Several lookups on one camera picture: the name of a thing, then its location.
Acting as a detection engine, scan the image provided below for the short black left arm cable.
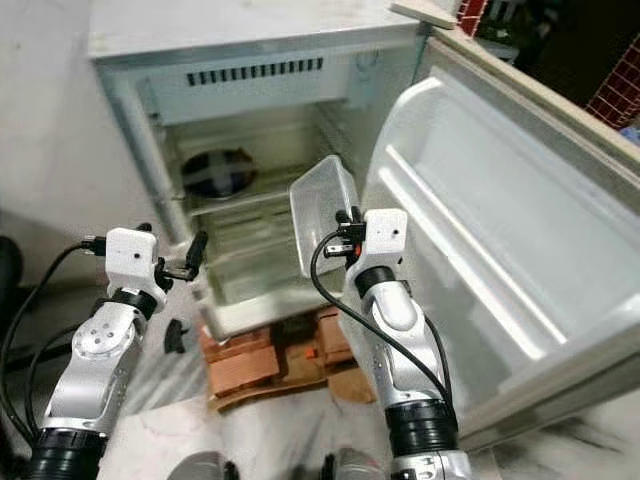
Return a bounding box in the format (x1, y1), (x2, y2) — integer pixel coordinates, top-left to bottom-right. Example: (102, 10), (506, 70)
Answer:
(24, 322), (97, 443)

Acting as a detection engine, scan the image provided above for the long black left arm cable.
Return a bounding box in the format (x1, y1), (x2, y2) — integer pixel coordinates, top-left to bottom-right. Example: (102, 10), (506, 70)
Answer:
(0, 236), (113, 453)

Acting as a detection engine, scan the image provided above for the grey robot left leg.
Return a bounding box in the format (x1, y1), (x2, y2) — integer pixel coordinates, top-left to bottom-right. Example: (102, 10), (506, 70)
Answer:
(168, 452), (242, 480)

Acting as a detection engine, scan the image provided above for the silver fridge door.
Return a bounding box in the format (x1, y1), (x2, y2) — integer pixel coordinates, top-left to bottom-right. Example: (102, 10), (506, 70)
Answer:
(345, 0), (640, 454)

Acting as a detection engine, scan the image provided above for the red brick stack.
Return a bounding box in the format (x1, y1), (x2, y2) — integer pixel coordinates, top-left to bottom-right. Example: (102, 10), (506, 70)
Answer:
(200, 322), (282, 400)

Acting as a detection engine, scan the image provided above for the clear fridge shelf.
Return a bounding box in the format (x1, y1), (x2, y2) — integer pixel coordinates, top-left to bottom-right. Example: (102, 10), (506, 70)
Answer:
(184, 186), (307, 218)

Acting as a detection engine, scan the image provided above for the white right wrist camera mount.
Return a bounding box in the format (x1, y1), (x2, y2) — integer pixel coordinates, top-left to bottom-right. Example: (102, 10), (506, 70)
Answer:
(359, 207), (410, 278)

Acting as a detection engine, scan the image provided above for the grey robot leg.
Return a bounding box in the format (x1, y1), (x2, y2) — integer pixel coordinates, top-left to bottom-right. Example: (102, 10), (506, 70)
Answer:
(324, 448), (387, 480)
(168, 452), (242, 480)

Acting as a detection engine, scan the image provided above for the clear plastic container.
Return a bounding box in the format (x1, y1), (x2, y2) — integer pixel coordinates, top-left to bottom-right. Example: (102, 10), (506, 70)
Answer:
(288, 154), (362, 280)

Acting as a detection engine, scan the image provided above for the grey robot right leg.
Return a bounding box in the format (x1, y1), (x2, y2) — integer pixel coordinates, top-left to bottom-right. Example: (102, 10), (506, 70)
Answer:
(324, 448), (387, 480)

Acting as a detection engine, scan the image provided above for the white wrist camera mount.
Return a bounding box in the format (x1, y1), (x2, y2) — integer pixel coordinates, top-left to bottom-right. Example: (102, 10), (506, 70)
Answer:
(359, 207), (410, 278)
(105, 227), (165, 307)

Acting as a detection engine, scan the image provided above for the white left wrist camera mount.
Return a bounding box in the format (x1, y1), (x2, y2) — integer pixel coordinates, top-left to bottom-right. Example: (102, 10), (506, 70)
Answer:
(105, 227), (165, 307)

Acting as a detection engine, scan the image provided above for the red clay brick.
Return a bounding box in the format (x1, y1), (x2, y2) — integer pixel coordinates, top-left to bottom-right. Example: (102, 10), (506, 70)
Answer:
(314, 304), (352, 367)

